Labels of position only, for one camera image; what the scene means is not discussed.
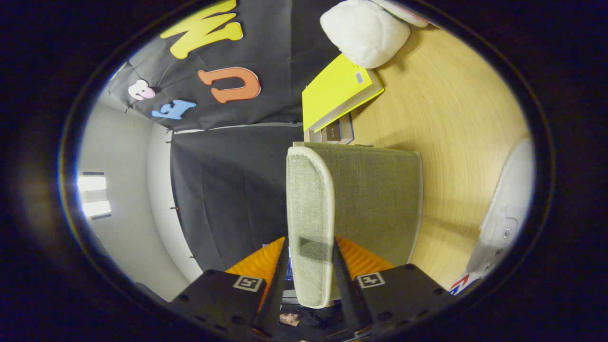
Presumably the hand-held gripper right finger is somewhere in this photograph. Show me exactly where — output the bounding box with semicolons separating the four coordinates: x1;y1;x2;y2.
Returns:
330;235;456;338

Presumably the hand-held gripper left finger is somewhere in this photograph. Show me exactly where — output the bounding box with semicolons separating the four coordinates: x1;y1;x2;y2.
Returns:
166;237;291;340

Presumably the grey-green fabric storage box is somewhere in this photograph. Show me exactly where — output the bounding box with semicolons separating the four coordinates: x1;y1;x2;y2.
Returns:
286;142;423;309

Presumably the white canvas shoe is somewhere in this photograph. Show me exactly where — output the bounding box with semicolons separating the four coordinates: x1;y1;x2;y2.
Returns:
449;138;536;296

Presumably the person's body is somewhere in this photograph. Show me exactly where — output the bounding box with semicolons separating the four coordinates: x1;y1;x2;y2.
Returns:
278;304;354;342

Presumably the beige book stack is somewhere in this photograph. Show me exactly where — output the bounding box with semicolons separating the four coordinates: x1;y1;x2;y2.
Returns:
304;113;355;145

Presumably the ceiling light panel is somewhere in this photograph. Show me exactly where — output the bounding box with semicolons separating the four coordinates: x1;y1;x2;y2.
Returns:
82;200;112;217
77;175;107;192

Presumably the yellow book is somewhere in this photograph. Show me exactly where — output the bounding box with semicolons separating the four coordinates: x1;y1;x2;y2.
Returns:
302;53;385;133

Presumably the white plush toy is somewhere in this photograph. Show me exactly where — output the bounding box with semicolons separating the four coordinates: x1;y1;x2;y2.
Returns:
320;0;411;69

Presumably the watermelon slice plush toy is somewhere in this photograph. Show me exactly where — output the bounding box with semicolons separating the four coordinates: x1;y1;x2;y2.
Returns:
373;0;440;28

